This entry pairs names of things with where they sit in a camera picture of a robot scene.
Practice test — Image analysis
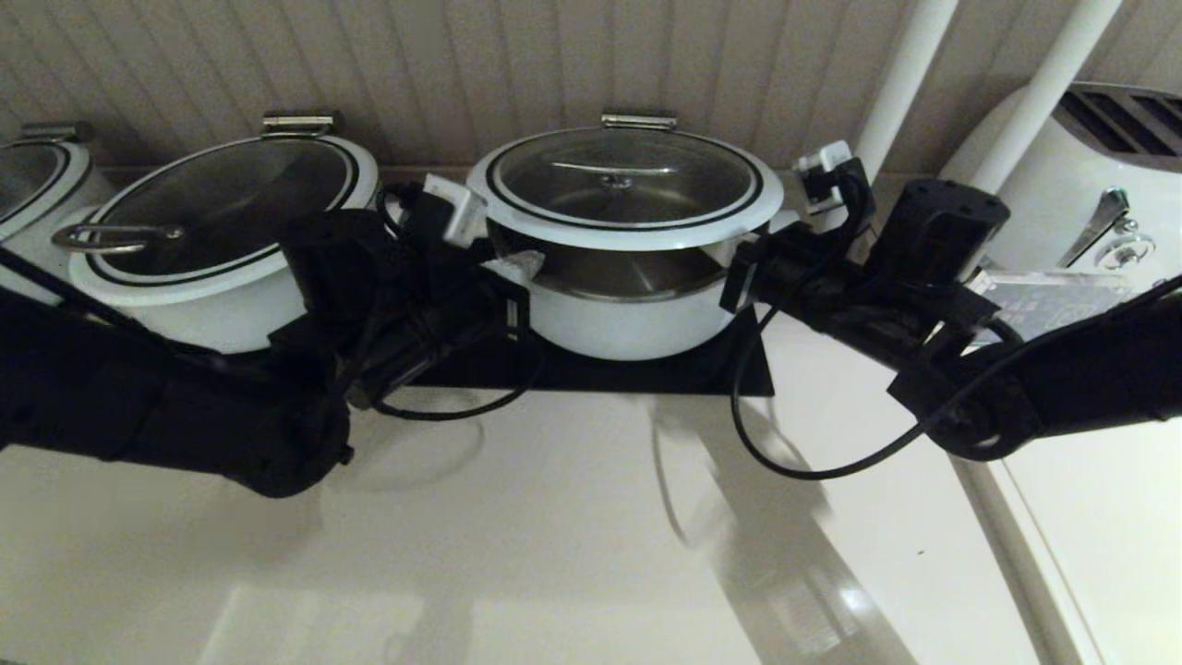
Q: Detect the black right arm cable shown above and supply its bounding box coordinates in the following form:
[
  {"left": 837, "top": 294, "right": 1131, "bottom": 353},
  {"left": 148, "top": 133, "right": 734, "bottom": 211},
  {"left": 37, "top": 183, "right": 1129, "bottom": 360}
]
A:
[{"left": 731, "top": 171, "right": 1182, "bottom": 481}]

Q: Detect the clear acrylic sign holder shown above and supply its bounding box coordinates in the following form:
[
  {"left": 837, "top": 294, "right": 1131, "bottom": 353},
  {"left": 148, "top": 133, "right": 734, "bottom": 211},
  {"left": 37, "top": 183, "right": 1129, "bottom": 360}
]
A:
[{"left": 979, "top": 270, "right": 1132, "bottom": 341}]

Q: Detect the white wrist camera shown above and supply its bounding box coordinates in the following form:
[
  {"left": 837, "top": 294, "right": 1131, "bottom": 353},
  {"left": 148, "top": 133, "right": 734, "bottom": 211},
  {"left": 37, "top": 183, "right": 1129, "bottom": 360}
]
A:
[
  {"left": 379, "top": 175, "right": 488, "bottom": 269},
  {"left": 794, "top": 140, "right": 875, "bottom": 239}
]

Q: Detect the white metal pole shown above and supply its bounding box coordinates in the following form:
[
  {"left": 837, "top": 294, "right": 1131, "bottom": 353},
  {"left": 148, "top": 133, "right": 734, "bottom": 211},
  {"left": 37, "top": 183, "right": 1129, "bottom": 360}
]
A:
[
  {"left": 965, "top": 0, "right": 1121, "bottom": 195},
  {"left": 850, "top": 0, "right": 959, "bottom": 186}
]

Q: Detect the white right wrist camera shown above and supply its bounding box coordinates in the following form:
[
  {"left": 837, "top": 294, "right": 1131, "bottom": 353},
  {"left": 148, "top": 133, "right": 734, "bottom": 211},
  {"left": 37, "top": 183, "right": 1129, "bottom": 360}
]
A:
[{"left": 794, "top": 140, "right": 875, "bottom": 239}]

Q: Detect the white round cooking pot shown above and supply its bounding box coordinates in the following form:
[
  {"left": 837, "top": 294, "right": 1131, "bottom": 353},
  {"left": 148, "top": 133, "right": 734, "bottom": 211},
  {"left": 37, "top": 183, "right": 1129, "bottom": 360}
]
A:
[
  {"left": 69, "top": 111, "right": 381, "bottom": 354},
  {"left": 485, "top": 113, "right": 802, "bottom": 361},
  {"left": 0, "top": 123, "right": 116, "bottom": 306}
]

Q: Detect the black glass cooktop panel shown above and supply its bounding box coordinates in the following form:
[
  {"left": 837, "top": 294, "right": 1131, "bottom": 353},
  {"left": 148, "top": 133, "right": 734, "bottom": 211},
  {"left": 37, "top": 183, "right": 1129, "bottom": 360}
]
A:
[{"left": 406, "top": 309, "right": 775, "bottom": 398}]

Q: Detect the white toaster chrome lever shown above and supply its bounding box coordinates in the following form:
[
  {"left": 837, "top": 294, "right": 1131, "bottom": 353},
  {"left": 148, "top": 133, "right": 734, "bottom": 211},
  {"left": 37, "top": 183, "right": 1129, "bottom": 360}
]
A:
[{"left": 937, "top": 85, "right": 1182, "bottom": 278}]

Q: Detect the glass lid white rim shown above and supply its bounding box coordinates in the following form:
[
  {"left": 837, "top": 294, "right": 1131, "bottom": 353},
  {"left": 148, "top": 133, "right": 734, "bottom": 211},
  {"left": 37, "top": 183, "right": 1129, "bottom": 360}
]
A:
[
  {"left": 51, "top": 137, "right": 380, "bottom": 306},
  {"left": 466, "top": 126, "right": 786, "bottom": 252},
  {"left": 0, "top": 140, "right": 93, "bottom": 246}
]

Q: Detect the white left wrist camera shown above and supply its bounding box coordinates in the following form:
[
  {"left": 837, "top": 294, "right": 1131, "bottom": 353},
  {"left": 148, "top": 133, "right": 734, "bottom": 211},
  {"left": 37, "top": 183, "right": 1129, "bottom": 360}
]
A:
[{"left": 379, "top": 175, "right": 488, "bottom": 269}]

